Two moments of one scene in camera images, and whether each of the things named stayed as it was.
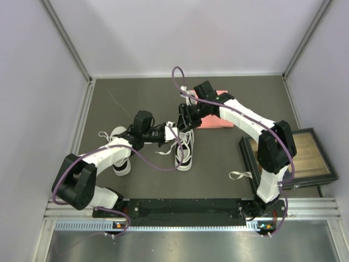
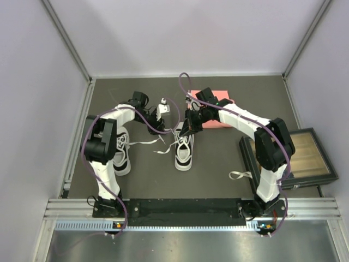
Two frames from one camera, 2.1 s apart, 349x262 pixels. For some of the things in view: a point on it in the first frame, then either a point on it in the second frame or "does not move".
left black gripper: [162, 127] -> [158, 125]
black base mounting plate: [190, 210] does not move
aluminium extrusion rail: [298, 208] does not move
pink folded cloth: [211, 121] does not move
